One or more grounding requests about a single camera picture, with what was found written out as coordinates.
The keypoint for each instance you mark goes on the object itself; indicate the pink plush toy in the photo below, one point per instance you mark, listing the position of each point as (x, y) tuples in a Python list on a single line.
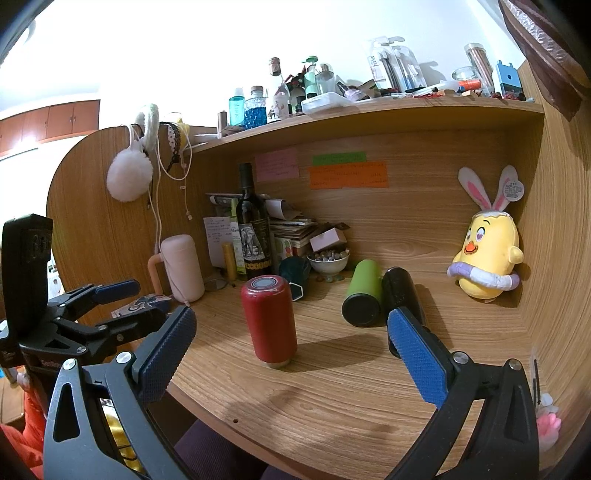
[(549, 424)]

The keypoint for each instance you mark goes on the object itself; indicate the orange sticky note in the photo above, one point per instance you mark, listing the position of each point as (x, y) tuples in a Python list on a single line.
[(348, 175)]

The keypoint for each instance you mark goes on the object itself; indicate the brown curtain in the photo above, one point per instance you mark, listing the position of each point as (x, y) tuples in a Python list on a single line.
[(540, 50)]

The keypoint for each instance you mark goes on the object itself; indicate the glass bowl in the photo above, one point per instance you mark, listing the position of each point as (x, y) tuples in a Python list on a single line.
[(463, 74)]

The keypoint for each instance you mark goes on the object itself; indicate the pink box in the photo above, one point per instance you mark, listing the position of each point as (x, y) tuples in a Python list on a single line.
[(328, 239)]

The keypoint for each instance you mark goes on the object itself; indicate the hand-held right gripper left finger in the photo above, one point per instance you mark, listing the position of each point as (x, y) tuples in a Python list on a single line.
[(168, 348)]

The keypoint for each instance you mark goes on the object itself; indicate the yellow tube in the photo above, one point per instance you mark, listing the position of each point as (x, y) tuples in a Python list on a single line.
[(229, 262)]

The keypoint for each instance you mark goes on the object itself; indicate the toothbrush pack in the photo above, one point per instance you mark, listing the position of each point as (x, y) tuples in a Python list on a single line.
[(408, 64), (382, 62)]

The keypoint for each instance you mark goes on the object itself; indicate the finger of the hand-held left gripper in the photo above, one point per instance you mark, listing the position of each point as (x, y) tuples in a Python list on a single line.
[(134, 325), (113, 288)]

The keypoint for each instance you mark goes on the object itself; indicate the clear jar of sticks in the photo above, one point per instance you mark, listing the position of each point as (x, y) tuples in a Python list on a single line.
[(480, 69)]

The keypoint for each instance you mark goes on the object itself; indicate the wooden wall cabinet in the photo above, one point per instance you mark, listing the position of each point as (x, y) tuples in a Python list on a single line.
[(46, 122)]

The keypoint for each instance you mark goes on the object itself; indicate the white bowl of pebbles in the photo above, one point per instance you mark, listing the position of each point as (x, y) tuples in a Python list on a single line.
[(328, 266)]

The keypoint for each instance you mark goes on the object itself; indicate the glass jar with silver lid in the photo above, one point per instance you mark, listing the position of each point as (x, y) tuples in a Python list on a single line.
[(325, 79)]

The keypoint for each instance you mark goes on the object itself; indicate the white fluffy earmuffs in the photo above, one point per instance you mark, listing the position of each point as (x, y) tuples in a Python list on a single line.
[(129, 173)]

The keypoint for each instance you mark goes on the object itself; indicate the bottle of blue beads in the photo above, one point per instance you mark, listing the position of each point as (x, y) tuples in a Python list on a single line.
[(255, 108)]

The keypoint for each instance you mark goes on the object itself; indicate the green pump bottle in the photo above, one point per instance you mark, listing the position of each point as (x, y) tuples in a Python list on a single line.
[(310, 78)]

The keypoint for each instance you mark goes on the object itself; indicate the green sticky note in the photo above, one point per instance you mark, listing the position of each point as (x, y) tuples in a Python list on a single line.
[(339, 158)]

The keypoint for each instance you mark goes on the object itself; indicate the person's leg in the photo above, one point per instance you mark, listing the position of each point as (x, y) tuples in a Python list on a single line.
[(207, 450)]

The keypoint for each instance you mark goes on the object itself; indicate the patterned card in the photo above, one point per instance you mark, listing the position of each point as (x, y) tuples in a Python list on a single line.
[(143, 304)]

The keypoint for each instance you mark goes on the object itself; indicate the pink sticky note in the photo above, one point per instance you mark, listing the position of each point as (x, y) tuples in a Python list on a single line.
[(277, 165)]

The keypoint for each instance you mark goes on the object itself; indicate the stack of books and papers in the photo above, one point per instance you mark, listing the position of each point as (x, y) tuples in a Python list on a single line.
[(295, 230)]

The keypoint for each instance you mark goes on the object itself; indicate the black cup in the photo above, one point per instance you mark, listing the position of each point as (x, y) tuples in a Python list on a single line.
[(401, 290)]

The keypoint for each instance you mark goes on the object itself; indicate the blue box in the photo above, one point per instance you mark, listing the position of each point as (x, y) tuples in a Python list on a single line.
[(508, 79)]

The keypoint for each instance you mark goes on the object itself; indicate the white plastic tray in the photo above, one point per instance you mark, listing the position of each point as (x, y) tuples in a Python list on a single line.
[(328, 102)]

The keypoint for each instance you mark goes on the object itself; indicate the white note paper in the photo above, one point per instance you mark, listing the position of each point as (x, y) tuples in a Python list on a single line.
[(216, 237)]

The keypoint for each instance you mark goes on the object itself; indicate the blue mouthwash bottle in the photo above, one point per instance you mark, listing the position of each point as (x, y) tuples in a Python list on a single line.
[(237, 110)]

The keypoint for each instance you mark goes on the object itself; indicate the black lace headband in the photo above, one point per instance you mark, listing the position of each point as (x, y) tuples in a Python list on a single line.
[(173, 138)]

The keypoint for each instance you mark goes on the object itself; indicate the wooden desk hutch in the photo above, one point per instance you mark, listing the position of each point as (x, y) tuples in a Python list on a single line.
[(425, 152)]

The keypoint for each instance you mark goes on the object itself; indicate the yellow chick plush toy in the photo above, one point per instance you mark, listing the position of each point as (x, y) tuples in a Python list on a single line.
[(489, 249)]

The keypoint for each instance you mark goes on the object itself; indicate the person's left forearm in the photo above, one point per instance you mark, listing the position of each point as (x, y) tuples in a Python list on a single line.
[(30, 424)]

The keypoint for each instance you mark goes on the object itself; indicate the red cup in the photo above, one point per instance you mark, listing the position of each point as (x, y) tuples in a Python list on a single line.
[(270, 323)]

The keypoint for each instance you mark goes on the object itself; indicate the dark wine bottle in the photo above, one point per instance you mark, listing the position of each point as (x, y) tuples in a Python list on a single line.
[(251, 226)]

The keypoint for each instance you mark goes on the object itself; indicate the clear corked glass bottle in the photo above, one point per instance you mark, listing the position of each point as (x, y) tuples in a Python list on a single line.
[(278, 94)]

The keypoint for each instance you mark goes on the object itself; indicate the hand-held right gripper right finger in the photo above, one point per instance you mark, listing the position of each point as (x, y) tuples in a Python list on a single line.
[(415, 355)]

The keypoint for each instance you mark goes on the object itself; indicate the dark green cup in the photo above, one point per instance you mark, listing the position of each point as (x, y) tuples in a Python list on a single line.
[(294, 271)]

